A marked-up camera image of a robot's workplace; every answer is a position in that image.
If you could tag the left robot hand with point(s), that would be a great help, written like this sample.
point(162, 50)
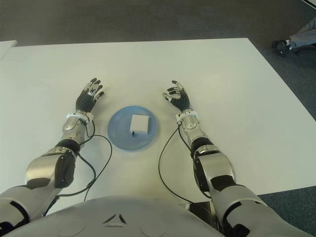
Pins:
point(85, 102)

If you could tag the white cube charger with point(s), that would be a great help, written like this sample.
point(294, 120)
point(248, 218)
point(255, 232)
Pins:
point(139, 123)

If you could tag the silver robot torso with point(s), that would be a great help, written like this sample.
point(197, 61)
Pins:
point(123, 222)

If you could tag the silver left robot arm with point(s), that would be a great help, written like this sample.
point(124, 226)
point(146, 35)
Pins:
point(42, 168)

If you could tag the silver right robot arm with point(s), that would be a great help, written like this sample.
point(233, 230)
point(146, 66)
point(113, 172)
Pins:
point(217, 165)

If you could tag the white board edge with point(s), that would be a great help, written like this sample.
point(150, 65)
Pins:
point(311, 1)

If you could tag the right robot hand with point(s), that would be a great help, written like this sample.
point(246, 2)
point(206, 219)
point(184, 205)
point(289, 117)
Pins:
point(181, 101)

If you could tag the blue round plate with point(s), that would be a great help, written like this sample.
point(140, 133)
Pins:
point(118, 138)

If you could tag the grey trouser leg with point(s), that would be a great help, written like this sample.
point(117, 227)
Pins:
point(303, 39)

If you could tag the white side table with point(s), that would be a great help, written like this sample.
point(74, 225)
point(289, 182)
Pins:
point(6, 49)

